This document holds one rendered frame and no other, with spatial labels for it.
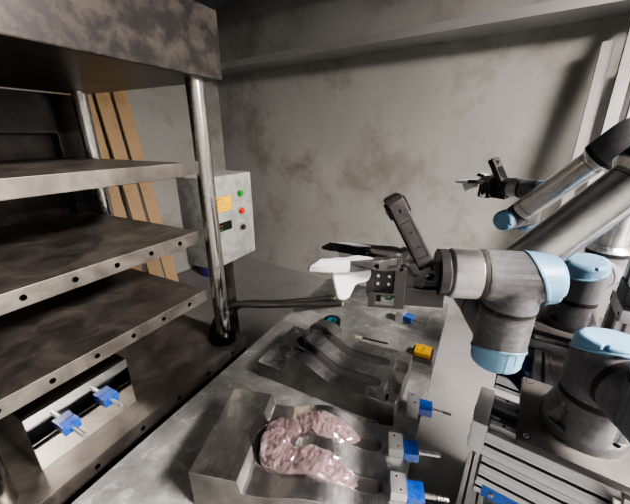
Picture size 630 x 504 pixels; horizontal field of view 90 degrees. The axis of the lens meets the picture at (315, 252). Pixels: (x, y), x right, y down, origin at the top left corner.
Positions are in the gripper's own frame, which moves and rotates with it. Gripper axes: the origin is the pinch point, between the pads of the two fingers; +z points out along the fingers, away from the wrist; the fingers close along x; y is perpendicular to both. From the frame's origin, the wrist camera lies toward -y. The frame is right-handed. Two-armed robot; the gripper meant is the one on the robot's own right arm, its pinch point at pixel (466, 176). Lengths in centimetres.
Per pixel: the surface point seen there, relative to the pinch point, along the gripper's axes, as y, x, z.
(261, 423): 41, -120, -30
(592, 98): -22, 126, 8
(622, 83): -29, 127, -4
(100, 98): -69, -137, 271
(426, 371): 58, -58, -31
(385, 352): 48, -70, -23
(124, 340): 24, -148, 10
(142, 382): 47, -150, 17
